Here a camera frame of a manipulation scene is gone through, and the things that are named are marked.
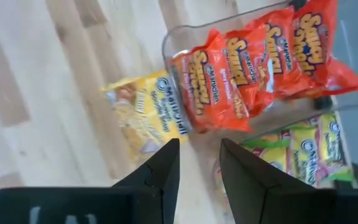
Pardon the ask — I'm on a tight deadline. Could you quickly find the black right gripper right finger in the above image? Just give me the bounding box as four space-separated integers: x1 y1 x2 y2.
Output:
219 138 358 224

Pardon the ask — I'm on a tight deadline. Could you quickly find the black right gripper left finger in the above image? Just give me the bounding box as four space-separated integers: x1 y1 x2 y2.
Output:
0 138 181 224

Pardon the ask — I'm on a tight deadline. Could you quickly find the green Lime Chili Shrimp pack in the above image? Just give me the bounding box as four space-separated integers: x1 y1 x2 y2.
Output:
318 113 355 183
240 136 291 175
287 124 323 187

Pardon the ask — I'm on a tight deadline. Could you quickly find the yellow Creamy Chicken ramen pack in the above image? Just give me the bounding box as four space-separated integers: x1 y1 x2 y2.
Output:
100 70 190 164

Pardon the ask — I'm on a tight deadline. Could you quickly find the red Saucy Noods pack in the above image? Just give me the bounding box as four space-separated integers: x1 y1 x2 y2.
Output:
249 5 312 100
291 0 358 100
168 29 254 134
224 23 276 119

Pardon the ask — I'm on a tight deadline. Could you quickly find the clear plastic bin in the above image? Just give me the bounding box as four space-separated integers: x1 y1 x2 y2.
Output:
211 102 358 218
162 0 358 134

